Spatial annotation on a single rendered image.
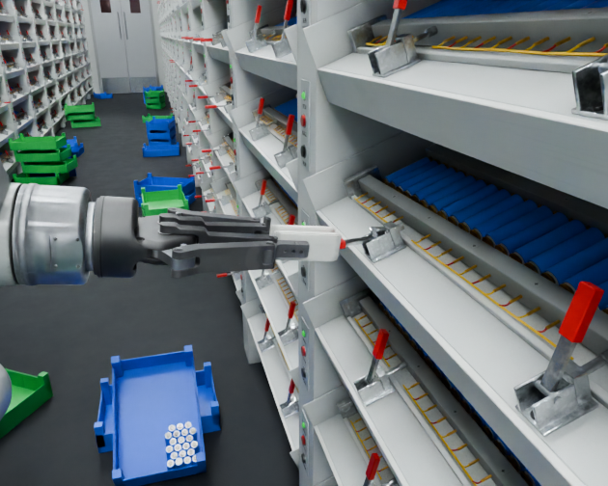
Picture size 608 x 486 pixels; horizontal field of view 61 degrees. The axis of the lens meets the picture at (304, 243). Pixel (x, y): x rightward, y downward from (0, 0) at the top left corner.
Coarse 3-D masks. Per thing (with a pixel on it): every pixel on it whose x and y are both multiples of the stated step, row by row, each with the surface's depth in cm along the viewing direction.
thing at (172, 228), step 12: (168, 228) 47; (180, 228) 48; (192, 228) 48; (204, 228) 49; (204, 240) 48; (216, 240) 49; (228, 240) 49; (240, 240) 49; (252, 240) 50; (264, 240) 50; (276, 240) 50
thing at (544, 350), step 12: (360, 204) 68; (408, 240) 55; (420, 252) 53; (432, 264) 51; (456, 276) 47; (468, 288) 45; (480, 300) 43; (492, 312) 42; (504, 312) 41; (516, 324) 39; (528, 336) 38; (540, 348) 37; (600, 396) 32
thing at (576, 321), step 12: (588, 288) 30; (600, 288) 30; (576, 300) 30; (588, 300) 30; (576, 312) 30; (588, 312) 30; (564, 324) 31; (576, 324) 30; (588, 324) 30; (564, 336) 31; (576, 336) 30; (564, 348) 31; (552, 360) 32; (564, 360) 31; (552, 372) 32; (540, 384) 32; (552, 384) 31; (564, 384) 32
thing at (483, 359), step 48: (384, 144) 71; (336, 192) 72; (384, 288) 52; (432, 288) 48; (480, 288) 45; (432, 336) 43; (480, 336) 41; (480, 384) 37; (528, 432) 32; (576, 432) 31; (576, 480) 29
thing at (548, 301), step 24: (384, 192) 64; (384, 216) 61; (408, 216) 57; (432, 216) 54; (432, 240) 54; (456, 240) 49; (480, 240) 47; (480, 264) 46; (504, 264) 43; (504, 288) 43; (528, 288) 40; (552, 288) 39; (528, 312) 39; (552, 312) 38; (600, 312) 35; (600, 336) 33
